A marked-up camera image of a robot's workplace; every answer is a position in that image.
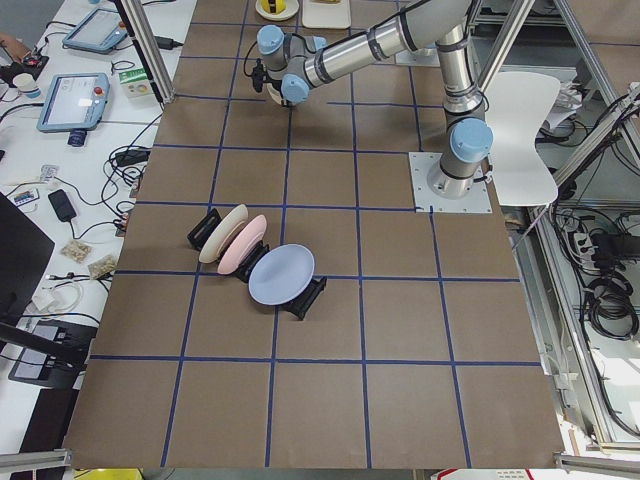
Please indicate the pink plate in rack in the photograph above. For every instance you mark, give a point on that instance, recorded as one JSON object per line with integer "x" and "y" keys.
{"x": 242, "y": 245}

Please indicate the aluminium frame post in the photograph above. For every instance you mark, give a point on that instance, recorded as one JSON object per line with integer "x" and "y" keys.
{"x": 139, "y": 29}

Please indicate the cream plate in rack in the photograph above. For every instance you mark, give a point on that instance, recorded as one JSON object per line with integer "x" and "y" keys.
{"x": 223, "y": 234}

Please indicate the small white plate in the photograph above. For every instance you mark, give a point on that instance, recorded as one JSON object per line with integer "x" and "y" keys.
{"x": 292, "y": 8}

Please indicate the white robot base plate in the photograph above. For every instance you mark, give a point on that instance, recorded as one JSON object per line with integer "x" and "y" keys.
{"x": 434, "y": 192}

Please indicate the white plastic chair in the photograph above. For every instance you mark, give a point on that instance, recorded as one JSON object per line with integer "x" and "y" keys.
{"x": 519, "y": 104}

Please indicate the white ceramic bowl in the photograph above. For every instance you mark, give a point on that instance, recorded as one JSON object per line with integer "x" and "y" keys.
{"x": 276, "y": 95}

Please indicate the blue teach pendant far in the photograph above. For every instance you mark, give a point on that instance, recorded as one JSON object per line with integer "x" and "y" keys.
{"x": 101, "y": 31}

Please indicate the blue teach pendant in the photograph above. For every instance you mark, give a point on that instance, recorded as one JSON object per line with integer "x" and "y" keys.
{"x": 101, "y": 31}
{"x": 74, "y": 101}

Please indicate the white rectangular tray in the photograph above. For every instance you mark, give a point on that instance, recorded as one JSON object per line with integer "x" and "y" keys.
{"x": 318, "y": 16}

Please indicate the light blue plate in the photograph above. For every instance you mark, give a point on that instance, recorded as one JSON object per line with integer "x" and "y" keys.
{"x": 281, "y": 275}

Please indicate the blue teach pendant near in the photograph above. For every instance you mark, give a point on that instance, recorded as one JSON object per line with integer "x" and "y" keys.
{"x": 74, "y": 101}

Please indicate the black monitor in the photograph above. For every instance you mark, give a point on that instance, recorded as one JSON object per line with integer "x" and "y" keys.
{"x": 25, "y": 254}

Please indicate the white paper cup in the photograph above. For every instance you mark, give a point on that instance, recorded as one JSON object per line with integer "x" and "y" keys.
{"x": 26, "y": 85}

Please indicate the black dish rack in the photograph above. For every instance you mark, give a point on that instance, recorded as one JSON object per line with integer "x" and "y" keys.
{"x": 298, "y": 307}

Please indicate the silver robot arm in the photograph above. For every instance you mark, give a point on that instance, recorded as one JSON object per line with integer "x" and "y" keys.
{"x": 294, "y": 65}

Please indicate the black phone device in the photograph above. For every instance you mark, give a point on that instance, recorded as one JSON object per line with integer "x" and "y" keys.
{"x": 62, "y": 206}

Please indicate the yellow lemon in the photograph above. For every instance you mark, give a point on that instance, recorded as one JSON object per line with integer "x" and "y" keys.
{"x": 274, "y": 7}

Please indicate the green white box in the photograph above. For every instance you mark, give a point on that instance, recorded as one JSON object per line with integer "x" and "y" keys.
{"x": 135, "y": 83}

